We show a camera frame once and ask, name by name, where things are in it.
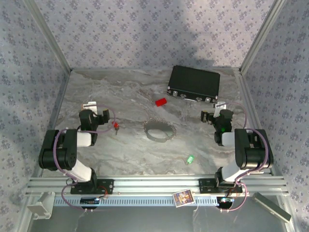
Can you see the red key tag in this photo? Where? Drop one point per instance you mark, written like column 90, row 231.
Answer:
column 116, row 125

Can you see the green key tag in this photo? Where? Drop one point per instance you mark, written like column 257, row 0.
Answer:
column 190, row 159

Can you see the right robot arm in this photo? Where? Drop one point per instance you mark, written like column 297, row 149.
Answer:
column 251, row 154

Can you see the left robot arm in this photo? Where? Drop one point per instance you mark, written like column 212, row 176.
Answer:
column 60, row 154

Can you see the black hard case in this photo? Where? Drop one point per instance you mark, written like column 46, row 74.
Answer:
column 193, row 79

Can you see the red toy brick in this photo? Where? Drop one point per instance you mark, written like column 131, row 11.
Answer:
column 161, row 102

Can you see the right circuit board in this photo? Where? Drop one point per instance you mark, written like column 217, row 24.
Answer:
column 225, row 200

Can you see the circuit board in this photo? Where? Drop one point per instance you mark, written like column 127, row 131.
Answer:
column 89, row 201
column 225, row 200

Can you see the left circuit board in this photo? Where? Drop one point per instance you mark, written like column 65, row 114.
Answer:
column 89, row 201

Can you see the printed card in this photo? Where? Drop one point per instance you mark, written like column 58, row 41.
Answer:
column 183, row 198

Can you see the grey metal bar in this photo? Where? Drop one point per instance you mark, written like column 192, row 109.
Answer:
column 270, row 206

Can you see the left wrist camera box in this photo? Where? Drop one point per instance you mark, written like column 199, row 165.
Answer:
column 92, row 106

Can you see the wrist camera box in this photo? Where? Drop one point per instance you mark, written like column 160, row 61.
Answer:
column 220, row 105
column 92, row 106

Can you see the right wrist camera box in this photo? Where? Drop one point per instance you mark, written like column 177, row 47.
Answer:
column 220, row 105

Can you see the aluminium side rail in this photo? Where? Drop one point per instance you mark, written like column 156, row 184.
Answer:
column 247, row 96
column 56, row 116

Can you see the right black mount plate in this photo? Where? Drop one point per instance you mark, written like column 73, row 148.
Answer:
column 205, row 186

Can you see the black mount plate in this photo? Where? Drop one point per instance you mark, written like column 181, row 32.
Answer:
column 205, row 186
column 107, row 187

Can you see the left black mount plate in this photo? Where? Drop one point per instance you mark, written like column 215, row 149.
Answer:
column 107, row 187

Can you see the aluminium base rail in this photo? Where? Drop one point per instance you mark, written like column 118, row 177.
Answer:
column 157, row 184

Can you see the aluminium frame post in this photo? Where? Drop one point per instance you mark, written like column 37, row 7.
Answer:
column 260, row 36
column 50, row 36

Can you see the white plastic bracket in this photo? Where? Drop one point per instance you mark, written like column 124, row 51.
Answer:
column 39, row 205

